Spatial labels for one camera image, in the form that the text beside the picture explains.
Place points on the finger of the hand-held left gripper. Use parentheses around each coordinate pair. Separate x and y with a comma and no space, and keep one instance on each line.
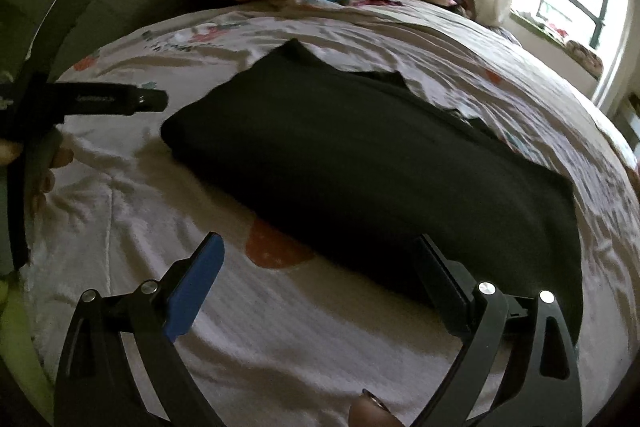
(115,101)

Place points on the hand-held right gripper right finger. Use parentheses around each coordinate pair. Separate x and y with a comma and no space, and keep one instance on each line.
(445,279)

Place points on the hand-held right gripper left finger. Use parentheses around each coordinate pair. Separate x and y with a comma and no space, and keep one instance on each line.
(192,289)

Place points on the black sweatshirt with orange cuffs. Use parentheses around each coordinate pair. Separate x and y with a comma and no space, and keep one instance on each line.
(360,167)

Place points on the clothes on window sill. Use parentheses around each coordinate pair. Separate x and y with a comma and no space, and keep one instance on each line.
(580,49)

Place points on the person's left hand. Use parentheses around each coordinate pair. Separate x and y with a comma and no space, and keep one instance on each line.
(52,162)

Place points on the person's right hand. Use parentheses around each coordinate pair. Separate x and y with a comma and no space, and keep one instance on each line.
(367,412)

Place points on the floral white bed sheet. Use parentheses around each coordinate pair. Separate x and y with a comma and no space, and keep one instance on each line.
(310,357)

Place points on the lime green cloth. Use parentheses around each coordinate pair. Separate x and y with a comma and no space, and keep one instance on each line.
(17,342)

